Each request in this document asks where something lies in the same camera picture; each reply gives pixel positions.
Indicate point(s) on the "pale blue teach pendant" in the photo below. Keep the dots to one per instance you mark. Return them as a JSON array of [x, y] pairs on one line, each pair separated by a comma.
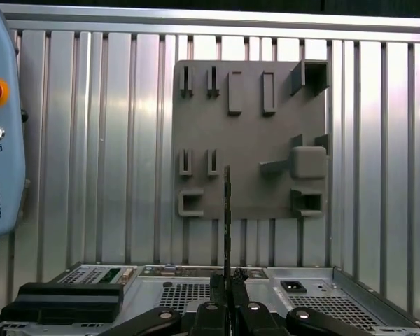
[[3, 157]]

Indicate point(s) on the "black open PC case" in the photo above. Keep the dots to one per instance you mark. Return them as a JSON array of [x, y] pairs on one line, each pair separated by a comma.
[[150, 290]]

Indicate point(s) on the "grey parts rack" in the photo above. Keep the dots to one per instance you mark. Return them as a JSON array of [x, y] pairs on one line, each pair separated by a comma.
[[248, 140]]

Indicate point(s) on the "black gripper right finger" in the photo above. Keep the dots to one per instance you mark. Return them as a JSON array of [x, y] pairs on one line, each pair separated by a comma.
[[255, 320]]

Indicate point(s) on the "RAM stick with blue label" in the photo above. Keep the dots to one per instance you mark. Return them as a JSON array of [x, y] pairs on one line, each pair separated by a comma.
[[227, 210]]

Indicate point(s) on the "grey Dell power supply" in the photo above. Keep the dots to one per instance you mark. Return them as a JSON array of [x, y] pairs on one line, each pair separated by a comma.
[[311, 280]]

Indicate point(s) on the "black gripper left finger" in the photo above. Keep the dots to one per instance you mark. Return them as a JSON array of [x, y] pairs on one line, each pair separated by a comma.
[[210, 318]]

